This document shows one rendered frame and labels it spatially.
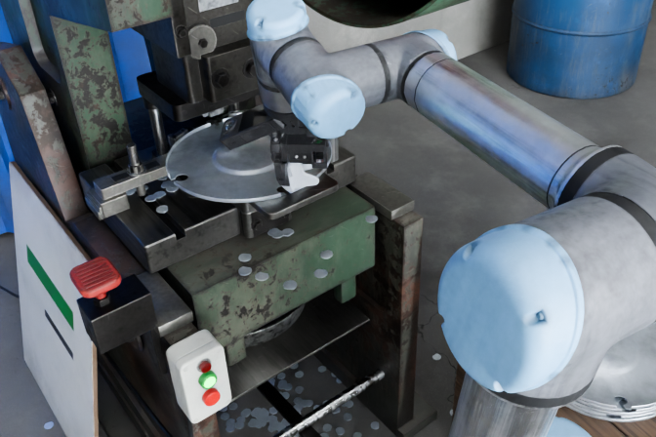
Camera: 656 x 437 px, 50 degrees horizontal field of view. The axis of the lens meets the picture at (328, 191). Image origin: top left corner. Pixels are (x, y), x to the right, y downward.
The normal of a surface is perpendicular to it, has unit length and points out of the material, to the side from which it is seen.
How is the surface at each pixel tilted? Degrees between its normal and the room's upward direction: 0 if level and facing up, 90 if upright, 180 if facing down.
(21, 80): 31
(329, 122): 106
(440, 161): 0
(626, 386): 0
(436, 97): 65
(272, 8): 19
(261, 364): 0
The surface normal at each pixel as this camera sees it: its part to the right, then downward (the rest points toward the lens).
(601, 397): -0.04, -0.83
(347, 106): 0.47, 0.69
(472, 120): -0.80, -0.07
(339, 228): 0.61, 0.43
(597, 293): 0.37, -0.12
